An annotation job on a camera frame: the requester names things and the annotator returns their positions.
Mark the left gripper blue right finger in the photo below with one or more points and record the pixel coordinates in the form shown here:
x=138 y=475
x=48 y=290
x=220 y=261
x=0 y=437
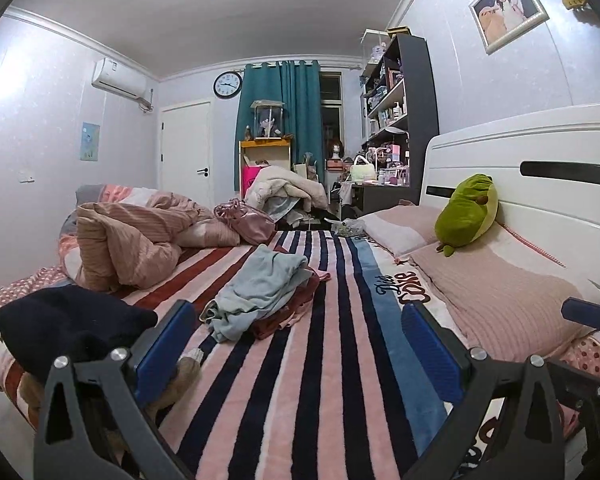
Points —
x=527 y=441

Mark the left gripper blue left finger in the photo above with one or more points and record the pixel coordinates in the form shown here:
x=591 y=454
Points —
x=71 y=441

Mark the navy planet sweater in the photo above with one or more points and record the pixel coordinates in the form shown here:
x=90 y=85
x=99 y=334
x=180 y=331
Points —
x=69 y=321

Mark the polka dot pink sheet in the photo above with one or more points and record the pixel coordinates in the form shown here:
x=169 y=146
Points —
x=584 y=354

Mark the pink pillow near headboard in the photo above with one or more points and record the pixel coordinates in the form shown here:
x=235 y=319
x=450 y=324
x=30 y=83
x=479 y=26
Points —
x=506 y=297

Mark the beige knit garment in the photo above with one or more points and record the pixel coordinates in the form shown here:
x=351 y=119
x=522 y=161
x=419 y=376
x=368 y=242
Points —
x=186 y=374

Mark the pink ribbed duvet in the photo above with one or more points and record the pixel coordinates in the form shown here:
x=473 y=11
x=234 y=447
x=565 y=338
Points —
x=120 y=236

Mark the dark red garment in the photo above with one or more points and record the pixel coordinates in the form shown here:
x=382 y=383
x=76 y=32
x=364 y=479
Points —
x=294 y=310

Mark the light blue garment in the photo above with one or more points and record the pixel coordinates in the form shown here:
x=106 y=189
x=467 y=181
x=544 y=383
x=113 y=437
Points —
x=260 y=288

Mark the green plush toy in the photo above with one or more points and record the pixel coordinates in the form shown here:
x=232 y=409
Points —
x=469 y=213

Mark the striped pink navy blanket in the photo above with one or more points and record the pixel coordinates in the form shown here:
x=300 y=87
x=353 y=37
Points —
x=337 y=395

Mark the shiny pink handbag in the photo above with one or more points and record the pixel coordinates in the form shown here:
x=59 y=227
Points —
x=252 y=225

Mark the white bed headboard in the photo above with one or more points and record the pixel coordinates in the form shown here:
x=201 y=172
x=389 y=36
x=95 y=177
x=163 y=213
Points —
x=546 y=169

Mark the far pink white pillow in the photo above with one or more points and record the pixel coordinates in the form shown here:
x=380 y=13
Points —
x=402 y=229

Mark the pile of white bedding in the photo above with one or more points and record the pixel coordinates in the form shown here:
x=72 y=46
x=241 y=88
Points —
x=276 y=191

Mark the white door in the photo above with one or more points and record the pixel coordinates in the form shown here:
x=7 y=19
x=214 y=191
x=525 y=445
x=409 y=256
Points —
x=186 y=151

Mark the yellow shelf cabinet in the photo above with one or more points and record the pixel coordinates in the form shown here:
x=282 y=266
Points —
x=258 y=153

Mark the white handbag on desk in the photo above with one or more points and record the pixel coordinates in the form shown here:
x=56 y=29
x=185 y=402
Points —
x=362 y=170

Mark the glass display case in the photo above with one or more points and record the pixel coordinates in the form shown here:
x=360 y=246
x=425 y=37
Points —
x=267 y=119

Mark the white air conditioner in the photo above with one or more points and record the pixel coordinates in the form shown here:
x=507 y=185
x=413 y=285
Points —
x=112 y=76

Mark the mannequin head with wig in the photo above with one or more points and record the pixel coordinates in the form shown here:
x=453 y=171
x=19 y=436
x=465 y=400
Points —
x=334 y=155

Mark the dark tall bookshelf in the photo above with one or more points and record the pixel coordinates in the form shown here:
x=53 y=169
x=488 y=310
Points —
x=400 y=113

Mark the teal curtain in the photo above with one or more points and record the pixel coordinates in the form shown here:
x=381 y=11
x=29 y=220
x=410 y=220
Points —
x=297 y=85

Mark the framed portrait photo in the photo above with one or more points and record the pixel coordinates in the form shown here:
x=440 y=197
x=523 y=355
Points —
x=500 y=22

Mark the blue wall poster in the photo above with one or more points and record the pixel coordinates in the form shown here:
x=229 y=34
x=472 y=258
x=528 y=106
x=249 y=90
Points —
x=89 y=144

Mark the round black wall clock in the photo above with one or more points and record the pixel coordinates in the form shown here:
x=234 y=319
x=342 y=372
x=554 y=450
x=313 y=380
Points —
x=227 y=85

